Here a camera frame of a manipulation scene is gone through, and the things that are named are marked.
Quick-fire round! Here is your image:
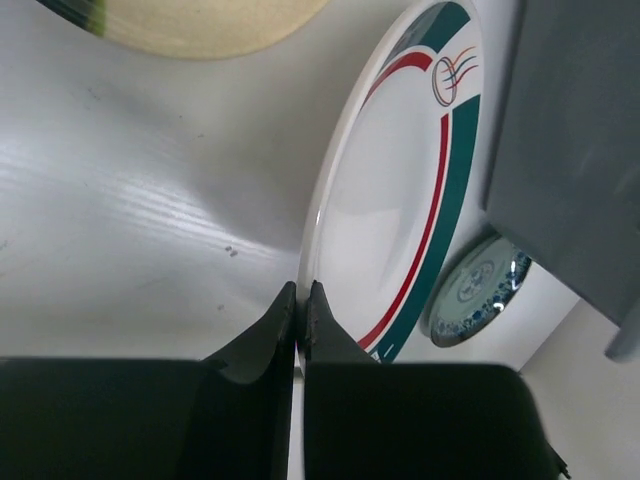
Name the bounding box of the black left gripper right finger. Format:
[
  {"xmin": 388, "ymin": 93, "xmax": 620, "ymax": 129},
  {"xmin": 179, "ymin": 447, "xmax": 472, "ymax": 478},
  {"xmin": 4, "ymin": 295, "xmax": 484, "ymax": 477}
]
[{"xmin": 302, "ymin": 283, "xmax": 569, "ymax": 479}]

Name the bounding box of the white plate green red rim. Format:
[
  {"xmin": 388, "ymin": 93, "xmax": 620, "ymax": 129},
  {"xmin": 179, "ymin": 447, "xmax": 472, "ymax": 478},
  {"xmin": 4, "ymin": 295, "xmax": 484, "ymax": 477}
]
[{"xmin": 297, "ymin": 1, "xmax": 484, "ymax": 363}]

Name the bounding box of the teal blue floral bowl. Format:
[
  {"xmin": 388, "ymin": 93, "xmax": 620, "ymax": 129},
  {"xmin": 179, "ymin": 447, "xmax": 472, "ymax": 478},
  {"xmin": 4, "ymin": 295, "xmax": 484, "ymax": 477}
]
[{"xmin": 428, "ymin": 235, "xmax": 532, "ymax": 348}]

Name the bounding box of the grey plastic bin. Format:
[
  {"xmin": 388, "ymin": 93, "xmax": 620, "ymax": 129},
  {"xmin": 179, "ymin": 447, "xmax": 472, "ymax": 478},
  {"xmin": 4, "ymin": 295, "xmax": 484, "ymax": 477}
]
[{"xmin": 486, "ymin": 1, "xmax": 639, "ymax": 363}]

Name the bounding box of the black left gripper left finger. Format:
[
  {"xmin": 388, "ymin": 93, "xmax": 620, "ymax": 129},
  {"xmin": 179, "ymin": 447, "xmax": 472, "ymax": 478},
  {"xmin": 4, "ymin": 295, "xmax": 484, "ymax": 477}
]
[{"xmin": 1, "ymin": 283, "xmax": 296, "ymax": 479}]

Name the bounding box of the beige plate dark leaf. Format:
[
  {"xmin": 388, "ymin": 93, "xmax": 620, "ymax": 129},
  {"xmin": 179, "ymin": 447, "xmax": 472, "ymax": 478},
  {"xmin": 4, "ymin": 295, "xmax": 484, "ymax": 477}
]
[{"xmin": 41, "ymin": 0, "xmax": 327, "ymax": 60}]

